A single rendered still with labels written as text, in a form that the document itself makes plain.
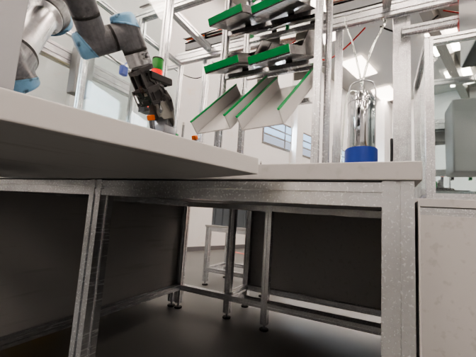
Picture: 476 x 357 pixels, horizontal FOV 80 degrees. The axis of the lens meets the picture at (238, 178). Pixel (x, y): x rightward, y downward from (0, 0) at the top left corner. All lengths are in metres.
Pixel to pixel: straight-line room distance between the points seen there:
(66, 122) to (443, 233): 1.17
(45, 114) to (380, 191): 0.46
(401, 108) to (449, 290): 1.07
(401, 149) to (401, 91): 0.35
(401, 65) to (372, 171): 1.58
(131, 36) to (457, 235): 1.25
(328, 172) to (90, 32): 0.74
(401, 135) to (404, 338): 1.48
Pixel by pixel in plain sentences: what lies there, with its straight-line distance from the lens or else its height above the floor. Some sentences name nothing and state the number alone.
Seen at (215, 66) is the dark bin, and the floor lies 1.20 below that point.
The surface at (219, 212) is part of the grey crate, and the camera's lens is 3.02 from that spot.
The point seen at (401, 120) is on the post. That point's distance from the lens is 1.92.
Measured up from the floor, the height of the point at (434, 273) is 0.60.
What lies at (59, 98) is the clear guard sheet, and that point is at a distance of 2.42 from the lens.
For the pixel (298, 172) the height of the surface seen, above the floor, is 0.84.
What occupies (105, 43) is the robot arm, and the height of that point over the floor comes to 1.22.
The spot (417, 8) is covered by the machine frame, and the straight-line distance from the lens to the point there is 2.18.
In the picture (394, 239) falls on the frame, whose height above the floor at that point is 0.74.
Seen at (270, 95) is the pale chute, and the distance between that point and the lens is 0.95.
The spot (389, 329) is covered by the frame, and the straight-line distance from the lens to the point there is 0.53.
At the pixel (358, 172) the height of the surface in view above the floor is 0.84.
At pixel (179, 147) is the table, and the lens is 0.38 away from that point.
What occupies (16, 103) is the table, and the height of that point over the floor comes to 0.85.
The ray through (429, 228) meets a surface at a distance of 1.24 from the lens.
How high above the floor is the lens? 0.76
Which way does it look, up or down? 7 degrees up
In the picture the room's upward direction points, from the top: 4 degrees clockwise
